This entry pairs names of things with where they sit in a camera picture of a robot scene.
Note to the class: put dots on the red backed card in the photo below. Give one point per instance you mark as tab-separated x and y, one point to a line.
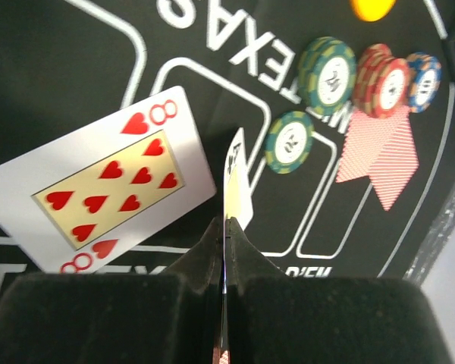
397	161
364	140

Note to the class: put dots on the yellow dealer button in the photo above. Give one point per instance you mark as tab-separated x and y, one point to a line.
371	10

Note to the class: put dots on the eight of hearts card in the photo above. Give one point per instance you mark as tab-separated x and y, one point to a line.
82	200

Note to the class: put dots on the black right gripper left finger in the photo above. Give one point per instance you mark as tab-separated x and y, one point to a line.
171	317

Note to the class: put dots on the face up black card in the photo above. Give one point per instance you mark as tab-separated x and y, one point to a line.
236	214

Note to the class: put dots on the green poker chip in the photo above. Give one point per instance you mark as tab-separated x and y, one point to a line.
326	75
289	142

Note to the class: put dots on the black texas holdem poker mat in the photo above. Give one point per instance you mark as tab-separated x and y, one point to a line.
64	65

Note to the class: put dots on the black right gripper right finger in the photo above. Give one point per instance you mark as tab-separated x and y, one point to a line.
274	318

